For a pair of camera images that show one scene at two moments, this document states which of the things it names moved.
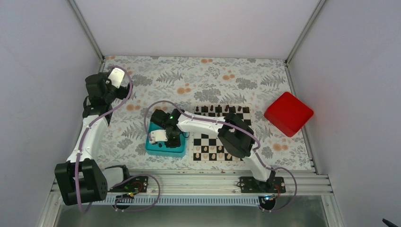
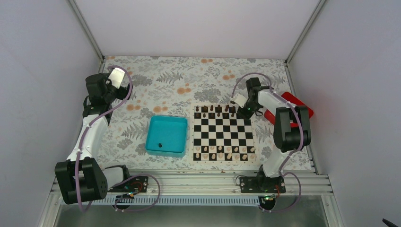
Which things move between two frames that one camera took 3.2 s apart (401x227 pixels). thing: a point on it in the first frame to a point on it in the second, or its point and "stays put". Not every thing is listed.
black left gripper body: (122, 94) stays put
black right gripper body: (176, 141) to (253, 107)
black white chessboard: (207, 148) stays put
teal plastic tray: (159, 149) stays put
